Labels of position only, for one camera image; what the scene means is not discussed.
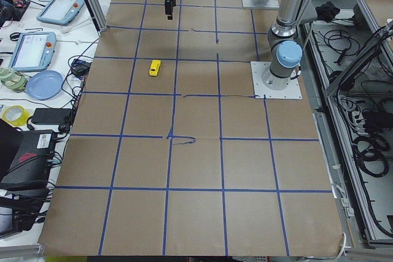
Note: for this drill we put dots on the yellow beetle toy car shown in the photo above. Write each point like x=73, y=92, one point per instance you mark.
x=154, y=68

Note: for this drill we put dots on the upper teach pendant tablet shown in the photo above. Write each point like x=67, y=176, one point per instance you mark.
x=60, y=12

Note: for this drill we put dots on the teach pendant tablet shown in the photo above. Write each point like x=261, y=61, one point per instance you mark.
x=60, y=12
x=33, y=52

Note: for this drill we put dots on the lower teach pendant tablet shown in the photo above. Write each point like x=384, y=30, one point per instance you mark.
x=33, y=52

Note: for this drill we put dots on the blue plastic plate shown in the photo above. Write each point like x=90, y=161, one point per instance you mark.
x=44, y=85

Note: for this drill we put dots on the black power adapter brick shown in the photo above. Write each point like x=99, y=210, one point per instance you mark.
x=50, y=116

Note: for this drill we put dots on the green tape rolls stack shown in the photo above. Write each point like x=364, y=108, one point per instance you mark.
x=13, y=80

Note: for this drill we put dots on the yellow tape roll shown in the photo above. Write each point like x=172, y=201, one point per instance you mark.
x=15, y=116

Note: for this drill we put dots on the black computer box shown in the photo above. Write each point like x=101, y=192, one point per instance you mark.
x=25, y=159

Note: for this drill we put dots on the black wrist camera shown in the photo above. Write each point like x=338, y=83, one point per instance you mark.
x=169, y=7

